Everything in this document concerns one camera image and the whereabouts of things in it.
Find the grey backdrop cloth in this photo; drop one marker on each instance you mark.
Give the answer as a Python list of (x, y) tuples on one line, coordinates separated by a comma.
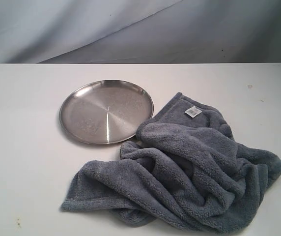
[(140, 31)]

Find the round stainless steel plate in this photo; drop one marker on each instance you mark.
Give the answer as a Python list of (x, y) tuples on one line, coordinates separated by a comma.
[(105, 112)]

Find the grey-blue fleece towel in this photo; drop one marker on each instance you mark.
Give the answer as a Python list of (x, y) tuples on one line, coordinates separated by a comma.
[(186, 169)]

